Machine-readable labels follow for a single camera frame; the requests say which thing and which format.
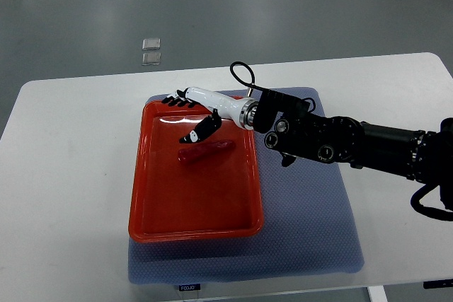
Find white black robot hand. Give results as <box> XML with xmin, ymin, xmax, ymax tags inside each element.
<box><xmin>161</xmin><ymin>87</ymin><xmax>258</xmax><ymax>144</ymax></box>

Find red pepper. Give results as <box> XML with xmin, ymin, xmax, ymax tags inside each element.
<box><xmin>178</xmin><ymin>139</ymin><xmax>236</xmax><ymax>164</ymax></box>

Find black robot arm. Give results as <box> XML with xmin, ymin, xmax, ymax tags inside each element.
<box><xmin>162</xmin><ymin>81</ymin><xmax>452</xmax><ymax>221</ymax></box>

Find red plastic tray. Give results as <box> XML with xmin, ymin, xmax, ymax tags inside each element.
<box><xmin>128</xmin><ymin>100</ymin><xmax>264</xmax><ymax>243</ymax></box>

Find lower metal floor plate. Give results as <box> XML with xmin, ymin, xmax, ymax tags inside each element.
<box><xmin>142</xmin><ymin>52</ymin><xmax>161</xmax><ymax>66</ymax></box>

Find metal floor plate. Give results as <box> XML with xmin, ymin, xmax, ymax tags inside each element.
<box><xmin>142</xmin><ymin>52</ymin><xmax>161</xmax><ymax>66</ymax></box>
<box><xmin>142</xmin><ymin>37</ymin><xmax>161</xmax><ymax>51</ymax></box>

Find upper metal floor plate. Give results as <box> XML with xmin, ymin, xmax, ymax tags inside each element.
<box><xmin>142</xmin><ymin>37</ymin><xmax>161</xmax><ymax>51</ymax></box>

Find grey-blue mesh mat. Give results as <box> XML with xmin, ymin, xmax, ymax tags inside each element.
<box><xmin>128</xmin><ymin>132</ymin><xmax>364</xmax><ymax>285</ymax></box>

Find black mat label tag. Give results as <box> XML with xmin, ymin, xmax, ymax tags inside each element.
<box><xmin>178</xmin><ymin>284</ymin><xmax>201</xmax><ymax>292</ymax></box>

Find white table leg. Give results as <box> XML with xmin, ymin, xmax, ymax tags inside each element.
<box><xmin>367</xmin><ymin>286</ymin><xmax>388</xmax><ymax>302</ymax></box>

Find black label at table edge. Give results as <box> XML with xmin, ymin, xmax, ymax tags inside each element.
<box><xmin>423</xmin><ymin>279</ymin><xmax>453</xmax><ymax>289</ymax></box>

